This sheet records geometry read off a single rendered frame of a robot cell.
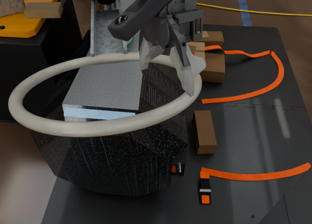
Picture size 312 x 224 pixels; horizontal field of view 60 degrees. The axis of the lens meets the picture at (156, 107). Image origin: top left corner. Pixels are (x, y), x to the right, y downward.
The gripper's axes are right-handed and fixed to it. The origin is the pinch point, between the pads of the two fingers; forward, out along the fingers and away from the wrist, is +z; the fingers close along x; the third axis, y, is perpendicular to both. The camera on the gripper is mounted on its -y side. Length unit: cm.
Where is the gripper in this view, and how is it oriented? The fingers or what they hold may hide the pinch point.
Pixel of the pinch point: (162, 86)
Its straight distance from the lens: 53.3
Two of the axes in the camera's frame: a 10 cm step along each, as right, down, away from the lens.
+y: 8.0, -3.2, 5.1
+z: 0.6, 8.8, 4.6
